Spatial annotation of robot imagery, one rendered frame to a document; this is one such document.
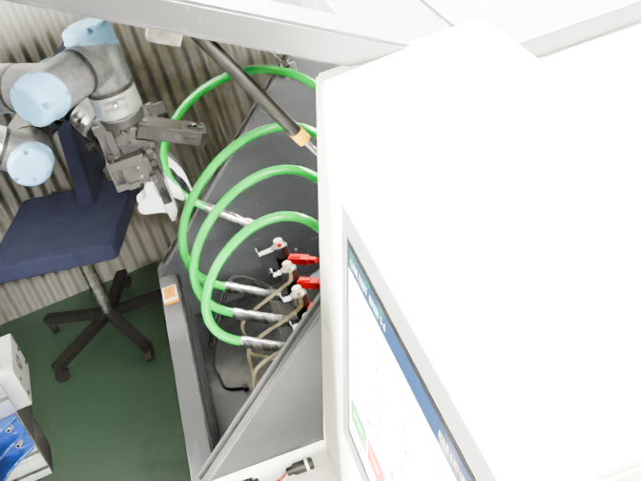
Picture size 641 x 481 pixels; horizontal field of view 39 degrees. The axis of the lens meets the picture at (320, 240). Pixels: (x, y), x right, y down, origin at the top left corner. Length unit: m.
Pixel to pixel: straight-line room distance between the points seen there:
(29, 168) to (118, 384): 1.82
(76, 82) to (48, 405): 2.19
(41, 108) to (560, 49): 0.72
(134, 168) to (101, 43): 0.21
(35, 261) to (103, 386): 0.52
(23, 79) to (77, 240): 1.86
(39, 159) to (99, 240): 1.53
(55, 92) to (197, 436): 0.61
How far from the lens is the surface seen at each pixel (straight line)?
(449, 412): 0.78
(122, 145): 1.52
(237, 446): 1.41
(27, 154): 1.64
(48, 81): 1.37
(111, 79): 1.45
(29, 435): 1.94
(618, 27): 1.27
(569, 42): 1.24
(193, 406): 1.63
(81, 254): 3.15
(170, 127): 1.51
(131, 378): 3.37
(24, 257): 3.26
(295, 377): 1.35
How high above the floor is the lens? 1.98
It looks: 32 degrees down
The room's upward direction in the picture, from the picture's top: 17 degrees counter-clockwise
